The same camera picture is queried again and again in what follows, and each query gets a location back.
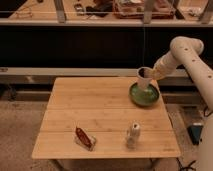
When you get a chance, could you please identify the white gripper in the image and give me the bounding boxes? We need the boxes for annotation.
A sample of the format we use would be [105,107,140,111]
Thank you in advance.
[148,57,174,80]

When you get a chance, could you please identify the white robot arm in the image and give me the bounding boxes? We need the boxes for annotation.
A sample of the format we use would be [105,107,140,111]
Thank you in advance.
[146,36,213,171]

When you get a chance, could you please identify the green ceramic bowl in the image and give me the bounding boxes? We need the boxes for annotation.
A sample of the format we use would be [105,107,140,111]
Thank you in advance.
[129,83,159,107]

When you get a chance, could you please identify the light wooden table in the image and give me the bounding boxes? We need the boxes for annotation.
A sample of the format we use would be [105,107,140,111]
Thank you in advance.
[32,77,180,160]

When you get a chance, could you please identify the wicker tray on shelf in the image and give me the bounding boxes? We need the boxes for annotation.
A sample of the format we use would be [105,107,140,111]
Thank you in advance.
[113,0,175,19]

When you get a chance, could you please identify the blue black box on floor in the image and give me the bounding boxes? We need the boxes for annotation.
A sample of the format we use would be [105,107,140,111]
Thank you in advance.
[187,124,203,145]

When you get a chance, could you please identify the dark items on shelf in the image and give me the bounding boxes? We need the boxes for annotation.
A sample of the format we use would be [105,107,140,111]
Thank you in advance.
[73,0,113,17]

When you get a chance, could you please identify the red snack packet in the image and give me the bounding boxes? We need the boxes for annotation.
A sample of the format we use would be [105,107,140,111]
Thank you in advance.
[74,127,97,151]

